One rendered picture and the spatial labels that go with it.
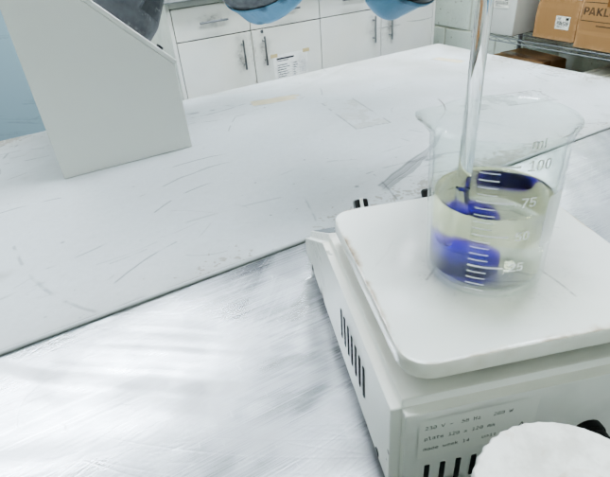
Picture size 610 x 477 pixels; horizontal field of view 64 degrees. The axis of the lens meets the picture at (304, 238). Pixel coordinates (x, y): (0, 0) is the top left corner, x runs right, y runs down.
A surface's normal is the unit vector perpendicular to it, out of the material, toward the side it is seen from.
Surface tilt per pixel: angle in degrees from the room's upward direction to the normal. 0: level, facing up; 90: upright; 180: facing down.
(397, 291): 0
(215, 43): 90
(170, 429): 0
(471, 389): 90
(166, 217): 0
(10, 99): 90
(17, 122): 90
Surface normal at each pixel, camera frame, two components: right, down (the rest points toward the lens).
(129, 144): 0.47, 0.45
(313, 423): -0.07, -0.84
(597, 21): -0.89, 0.29
